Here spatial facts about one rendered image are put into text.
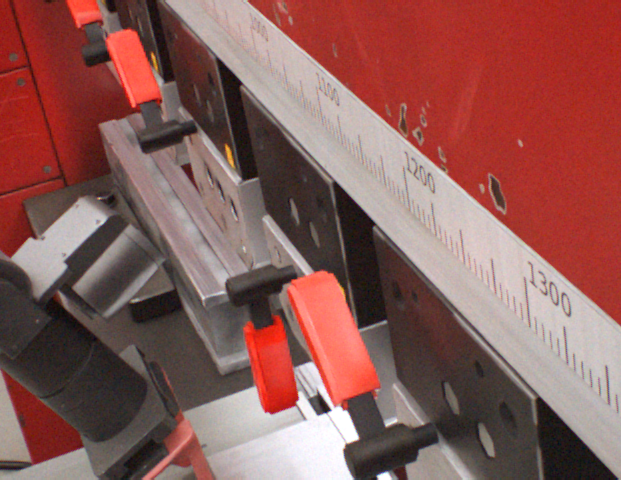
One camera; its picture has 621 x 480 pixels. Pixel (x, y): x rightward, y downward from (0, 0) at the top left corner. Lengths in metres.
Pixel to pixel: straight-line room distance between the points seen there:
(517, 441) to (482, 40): 0.16
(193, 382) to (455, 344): 0.82
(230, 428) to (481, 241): 0.61
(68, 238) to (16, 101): 0.89
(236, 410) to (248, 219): 0.26
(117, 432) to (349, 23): 0.45
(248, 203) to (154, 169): 0.73
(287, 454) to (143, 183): 0.60
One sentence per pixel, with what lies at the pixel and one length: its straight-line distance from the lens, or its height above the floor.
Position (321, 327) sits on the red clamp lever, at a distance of 0.59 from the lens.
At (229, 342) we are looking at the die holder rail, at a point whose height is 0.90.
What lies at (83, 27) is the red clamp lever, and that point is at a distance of 1.12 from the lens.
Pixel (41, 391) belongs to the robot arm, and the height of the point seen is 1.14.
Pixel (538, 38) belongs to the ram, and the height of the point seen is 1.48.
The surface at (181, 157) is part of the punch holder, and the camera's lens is 1.05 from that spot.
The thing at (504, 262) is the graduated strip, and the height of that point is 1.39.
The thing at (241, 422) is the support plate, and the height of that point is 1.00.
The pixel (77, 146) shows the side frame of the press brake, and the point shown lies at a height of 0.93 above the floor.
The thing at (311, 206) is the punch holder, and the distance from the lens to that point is 0.68.
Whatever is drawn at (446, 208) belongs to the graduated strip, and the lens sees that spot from 0.49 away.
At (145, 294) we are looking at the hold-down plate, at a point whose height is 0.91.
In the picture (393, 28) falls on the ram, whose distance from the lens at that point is 0.49.
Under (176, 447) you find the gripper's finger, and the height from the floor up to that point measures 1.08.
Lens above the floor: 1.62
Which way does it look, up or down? 29 degrees down
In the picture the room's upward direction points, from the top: 11 degrees counter-clockwise
